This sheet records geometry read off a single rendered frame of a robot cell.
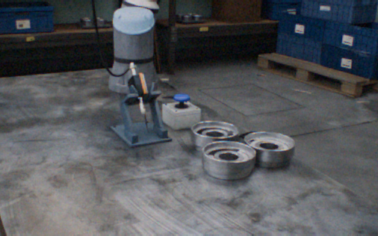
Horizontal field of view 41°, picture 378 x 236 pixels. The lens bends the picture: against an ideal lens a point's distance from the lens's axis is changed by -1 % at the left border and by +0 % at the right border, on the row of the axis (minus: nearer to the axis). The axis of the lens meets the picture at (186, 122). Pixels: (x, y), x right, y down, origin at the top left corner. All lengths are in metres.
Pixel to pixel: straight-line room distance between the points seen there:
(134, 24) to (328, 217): 0.82
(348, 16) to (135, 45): 3.47
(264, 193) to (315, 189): 0.10
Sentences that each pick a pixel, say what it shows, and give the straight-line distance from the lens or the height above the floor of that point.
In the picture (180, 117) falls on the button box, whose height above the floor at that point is 0.83.
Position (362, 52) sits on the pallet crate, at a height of 0.36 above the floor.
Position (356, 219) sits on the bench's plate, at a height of 0.80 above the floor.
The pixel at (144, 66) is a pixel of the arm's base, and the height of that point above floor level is 0.88.
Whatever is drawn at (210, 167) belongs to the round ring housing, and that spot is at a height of 0.82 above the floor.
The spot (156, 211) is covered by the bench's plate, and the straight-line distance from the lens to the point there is 0.86.
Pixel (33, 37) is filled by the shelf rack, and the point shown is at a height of 0.43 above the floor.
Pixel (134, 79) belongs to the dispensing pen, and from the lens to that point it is 1.14.
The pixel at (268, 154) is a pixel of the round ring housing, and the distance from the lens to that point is 1.03.
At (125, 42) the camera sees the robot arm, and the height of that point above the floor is 0.95.
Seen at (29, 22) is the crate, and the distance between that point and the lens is 4.47.
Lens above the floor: 1.23
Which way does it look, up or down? 20 degrees down
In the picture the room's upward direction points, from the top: 2 degrees clockwise
